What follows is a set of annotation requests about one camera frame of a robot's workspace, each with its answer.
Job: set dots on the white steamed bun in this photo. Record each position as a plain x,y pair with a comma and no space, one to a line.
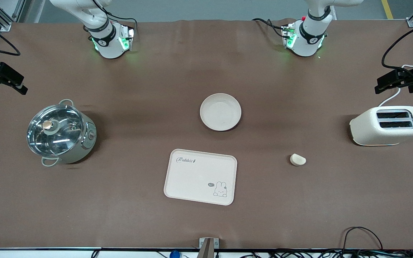
297,159

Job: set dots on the cream rabbit print tray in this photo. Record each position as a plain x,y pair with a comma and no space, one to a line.
200,176

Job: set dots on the blue round knob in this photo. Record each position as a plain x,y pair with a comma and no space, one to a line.
174,254

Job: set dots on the steel pot with glass lid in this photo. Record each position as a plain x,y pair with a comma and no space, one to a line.
81,143

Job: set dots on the glass pot lid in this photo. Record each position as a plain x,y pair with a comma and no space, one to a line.
54,130

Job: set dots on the grey metal table bracket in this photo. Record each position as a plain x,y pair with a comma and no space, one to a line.
208,247

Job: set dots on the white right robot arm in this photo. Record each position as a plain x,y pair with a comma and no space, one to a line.
108,39

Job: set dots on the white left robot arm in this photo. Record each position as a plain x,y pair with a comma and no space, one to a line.
307,37

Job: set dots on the round cream plate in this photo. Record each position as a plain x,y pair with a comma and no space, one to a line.
220,111

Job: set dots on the cream two-slot toaster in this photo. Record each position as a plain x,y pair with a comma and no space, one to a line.
385,129

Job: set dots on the brown table cover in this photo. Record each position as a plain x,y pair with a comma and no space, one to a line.
120,215

